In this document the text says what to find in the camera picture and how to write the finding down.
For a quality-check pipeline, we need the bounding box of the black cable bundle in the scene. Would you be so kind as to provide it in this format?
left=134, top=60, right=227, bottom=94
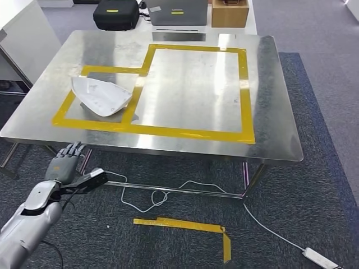
left=138, top=0, right=149, bottom=21

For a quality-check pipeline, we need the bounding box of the grey laptop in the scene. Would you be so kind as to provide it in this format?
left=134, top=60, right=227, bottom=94
left=146, top=0, right=209, bottom=27

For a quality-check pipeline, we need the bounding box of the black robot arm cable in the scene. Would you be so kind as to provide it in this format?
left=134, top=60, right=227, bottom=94
left=42, top=240, right=64, bottom=269

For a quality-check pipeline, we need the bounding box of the white power strip cable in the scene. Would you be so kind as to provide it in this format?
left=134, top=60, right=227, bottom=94
left=107, top=170, right=306, bottom=254

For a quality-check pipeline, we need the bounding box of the black carrying case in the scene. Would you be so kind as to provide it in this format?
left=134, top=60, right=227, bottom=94
left=93, top=0, right=140, bottom=31

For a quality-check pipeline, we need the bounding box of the white cabinet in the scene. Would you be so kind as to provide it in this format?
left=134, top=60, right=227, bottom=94
left=0, top=0, right=62, bottom=88

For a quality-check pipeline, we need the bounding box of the steel workbench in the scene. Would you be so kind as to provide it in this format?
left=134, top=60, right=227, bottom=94
left=0, top=30, right=304, bottom=206

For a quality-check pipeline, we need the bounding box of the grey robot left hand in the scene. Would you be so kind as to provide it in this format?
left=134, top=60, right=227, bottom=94
left=45, top=141, right=88, bottom=185

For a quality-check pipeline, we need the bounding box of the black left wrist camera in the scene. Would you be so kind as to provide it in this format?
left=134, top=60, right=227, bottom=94
left=60, top=168, right=110, bottom=196

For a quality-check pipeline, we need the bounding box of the yellow floor tape square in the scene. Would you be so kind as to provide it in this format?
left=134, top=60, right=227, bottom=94
left=133, top=217, right=232, bottom=265

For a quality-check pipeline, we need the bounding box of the white curved plastic panel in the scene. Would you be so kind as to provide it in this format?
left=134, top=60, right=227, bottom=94
left=71, top=76, right=133, bottom=118

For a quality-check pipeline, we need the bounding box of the long white power strip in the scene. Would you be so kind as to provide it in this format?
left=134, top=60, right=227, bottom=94
left=303, top=247, right=341, bottom=269

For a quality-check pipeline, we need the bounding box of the brown cardboard box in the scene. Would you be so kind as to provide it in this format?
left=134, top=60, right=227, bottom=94
left=211, top=0, right=249, bottom=29

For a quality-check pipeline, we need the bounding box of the white desk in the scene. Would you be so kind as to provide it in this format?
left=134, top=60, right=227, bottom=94
left=140, top=0, right=258, bottom=36

